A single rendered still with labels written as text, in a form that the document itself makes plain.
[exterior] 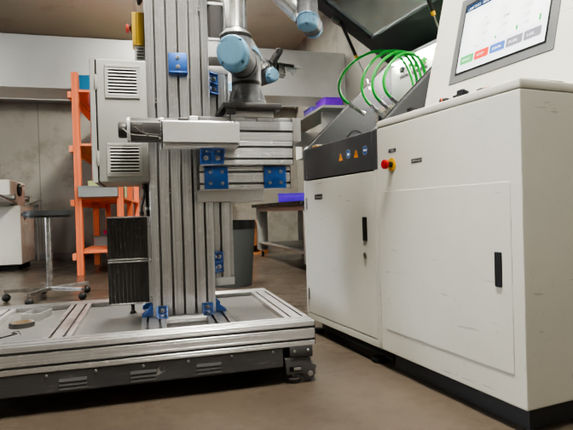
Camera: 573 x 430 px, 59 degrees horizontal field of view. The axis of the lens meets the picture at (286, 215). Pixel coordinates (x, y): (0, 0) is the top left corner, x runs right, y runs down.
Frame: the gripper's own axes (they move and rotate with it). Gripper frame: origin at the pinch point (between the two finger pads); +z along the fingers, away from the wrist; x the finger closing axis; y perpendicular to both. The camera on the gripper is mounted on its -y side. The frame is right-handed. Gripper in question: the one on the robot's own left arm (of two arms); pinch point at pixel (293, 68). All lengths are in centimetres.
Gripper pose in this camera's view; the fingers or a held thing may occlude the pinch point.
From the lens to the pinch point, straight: 302.7
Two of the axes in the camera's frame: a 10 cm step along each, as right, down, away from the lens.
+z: 7.5, -0.3, 6.6
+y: -0.6, 9.9, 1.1
